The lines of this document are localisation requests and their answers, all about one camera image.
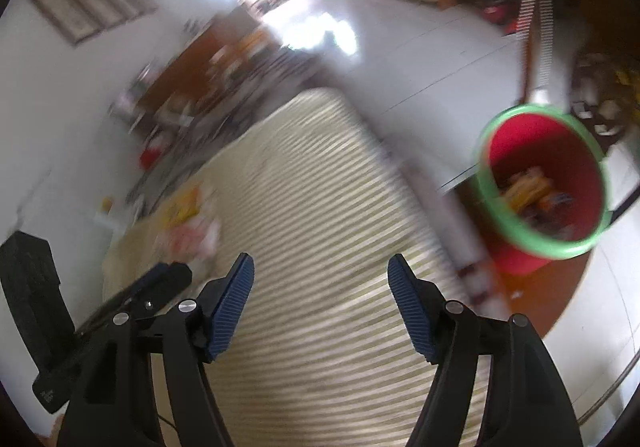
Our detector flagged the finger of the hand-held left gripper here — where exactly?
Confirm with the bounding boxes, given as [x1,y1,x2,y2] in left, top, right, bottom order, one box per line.
[117,263,172,302]
[75,263,194,336]

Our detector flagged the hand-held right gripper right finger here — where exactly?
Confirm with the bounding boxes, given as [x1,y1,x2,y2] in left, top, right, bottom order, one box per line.
[387,253,584,447]

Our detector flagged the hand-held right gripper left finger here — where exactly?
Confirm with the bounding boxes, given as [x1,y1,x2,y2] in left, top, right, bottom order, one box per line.
[56,252,256,447]

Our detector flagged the orange plastic wrapper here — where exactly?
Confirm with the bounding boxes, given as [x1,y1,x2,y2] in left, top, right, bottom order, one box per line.
[500,167,554,212]

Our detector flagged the red bucket with green rim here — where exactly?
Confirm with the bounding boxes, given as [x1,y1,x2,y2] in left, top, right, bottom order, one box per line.
[472,104,614,276]

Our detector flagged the white pink plastic wrapper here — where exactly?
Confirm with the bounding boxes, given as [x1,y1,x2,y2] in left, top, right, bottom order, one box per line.
[160,217,224,261]

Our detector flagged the red cloth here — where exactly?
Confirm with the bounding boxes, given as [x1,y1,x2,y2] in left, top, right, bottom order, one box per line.
[139,144,166,171]

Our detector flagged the beige striped cloth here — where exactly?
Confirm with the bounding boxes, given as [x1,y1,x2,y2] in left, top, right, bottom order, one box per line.
[102,87,501,447]

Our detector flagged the wall picture frame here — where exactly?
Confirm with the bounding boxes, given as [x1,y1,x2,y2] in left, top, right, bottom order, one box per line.
[65,0,126,30]
[27,0,108,48]

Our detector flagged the white beaded chair strap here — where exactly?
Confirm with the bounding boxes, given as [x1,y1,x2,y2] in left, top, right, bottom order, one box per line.
[515,0,557,105]

